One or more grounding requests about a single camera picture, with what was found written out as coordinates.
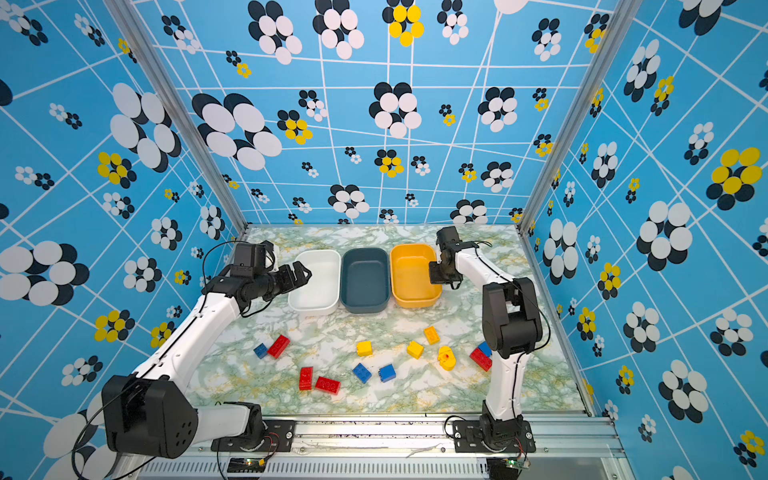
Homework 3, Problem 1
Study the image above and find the red lego brick flat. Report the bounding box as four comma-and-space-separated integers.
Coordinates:
315, 376, 341, 395

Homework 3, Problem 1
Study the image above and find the aluminium front rail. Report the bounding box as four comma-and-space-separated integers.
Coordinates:
113, 413, 635, 479

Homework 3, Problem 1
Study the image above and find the orange yellow lego brick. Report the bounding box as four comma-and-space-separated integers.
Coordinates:
424, 326, 440, 345

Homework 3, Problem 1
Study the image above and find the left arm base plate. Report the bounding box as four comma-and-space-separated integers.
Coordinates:
211, 419, 297, 454

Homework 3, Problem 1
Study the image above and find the dark teal plastic container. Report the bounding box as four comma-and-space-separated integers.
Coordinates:
340, 247, 391, 314

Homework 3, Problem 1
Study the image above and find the circuit board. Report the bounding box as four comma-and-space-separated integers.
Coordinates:
486, 458, 530, 480
227, 457, 267, 474

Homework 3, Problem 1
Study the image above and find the small blue lego brick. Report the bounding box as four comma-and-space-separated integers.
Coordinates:
253, 343, 268, 359

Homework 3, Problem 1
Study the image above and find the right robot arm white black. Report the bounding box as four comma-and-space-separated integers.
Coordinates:
429, 226, 544, 453

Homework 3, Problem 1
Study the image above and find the left circuit board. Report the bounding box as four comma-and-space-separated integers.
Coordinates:
227, 457, 267, 474

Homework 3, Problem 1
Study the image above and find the yellow lego brick right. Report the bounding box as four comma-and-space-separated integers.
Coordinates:
406, 341, 424, 359

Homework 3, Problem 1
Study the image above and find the right circuit board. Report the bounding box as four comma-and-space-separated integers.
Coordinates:
486, 458, 530, 480

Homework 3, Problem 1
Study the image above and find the blue lego brick left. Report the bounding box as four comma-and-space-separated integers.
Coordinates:
352, 363, 372, 384

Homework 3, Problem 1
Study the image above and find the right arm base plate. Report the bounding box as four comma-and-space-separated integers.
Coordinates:
448, 419, 537, 455

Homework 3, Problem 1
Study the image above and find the white plastic container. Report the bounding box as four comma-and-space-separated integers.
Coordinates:
288, 250, 341, 317

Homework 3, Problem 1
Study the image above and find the blue lego brick tall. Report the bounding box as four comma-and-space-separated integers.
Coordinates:
478, 342, 492, 357

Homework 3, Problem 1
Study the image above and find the yellow plastic container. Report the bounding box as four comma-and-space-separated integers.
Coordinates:
390, 243, 442, 309

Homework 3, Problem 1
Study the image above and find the yellow rounded lego duck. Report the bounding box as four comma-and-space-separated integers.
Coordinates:
438, 346, 456, 371

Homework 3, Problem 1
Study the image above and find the red lego brick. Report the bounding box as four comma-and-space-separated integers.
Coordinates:
315, 376, 341, 395
470, 348, 492, 372
267, 335, 290, 359
298, 367, 313, 391

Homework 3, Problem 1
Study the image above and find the blue lego brick right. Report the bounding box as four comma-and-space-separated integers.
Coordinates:
378, 364, 396, 383

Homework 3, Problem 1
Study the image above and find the yellow lego brick centre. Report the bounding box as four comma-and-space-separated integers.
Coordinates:
356, 341, 373, 357

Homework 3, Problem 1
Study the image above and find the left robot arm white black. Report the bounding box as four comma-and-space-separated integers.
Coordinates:
101, 241, 312, 459

